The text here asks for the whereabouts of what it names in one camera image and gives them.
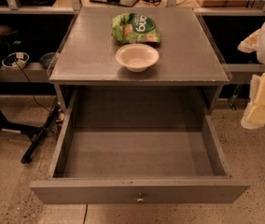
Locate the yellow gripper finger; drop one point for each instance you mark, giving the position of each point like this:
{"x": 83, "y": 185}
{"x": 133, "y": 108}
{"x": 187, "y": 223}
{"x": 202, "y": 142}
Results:
{"x": 254, "y": 114}
{"x": 250, "y": 44}

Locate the grey top drawer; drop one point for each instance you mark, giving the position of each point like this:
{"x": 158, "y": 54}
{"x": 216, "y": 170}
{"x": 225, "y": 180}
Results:
{"x": 138, "y": 146}

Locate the grey drawer cabinet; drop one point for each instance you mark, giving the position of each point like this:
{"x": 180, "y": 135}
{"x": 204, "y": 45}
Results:
{"x": 187, "y": 58}

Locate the white paper bowl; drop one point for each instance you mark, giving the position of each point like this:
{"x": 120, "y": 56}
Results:
{"x": 137, "y": 57}

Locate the green snack bag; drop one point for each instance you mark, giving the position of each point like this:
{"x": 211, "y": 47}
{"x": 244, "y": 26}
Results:
{"x": 130, "y": 28}

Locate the dark bowl on shelf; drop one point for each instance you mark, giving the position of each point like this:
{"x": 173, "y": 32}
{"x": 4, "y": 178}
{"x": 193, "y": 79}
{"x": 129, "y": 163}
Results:
{"x": 48, "y": 59}

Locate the white bowl with items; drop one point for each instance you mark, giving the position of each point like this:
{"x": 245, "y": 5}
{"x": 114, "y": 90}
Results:
{"x": 16, "y": 60}

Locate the black stand legs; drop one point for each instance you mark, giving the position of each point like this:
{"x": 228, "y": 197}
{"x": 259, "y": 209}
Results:
{"x": 35, "y": 134}

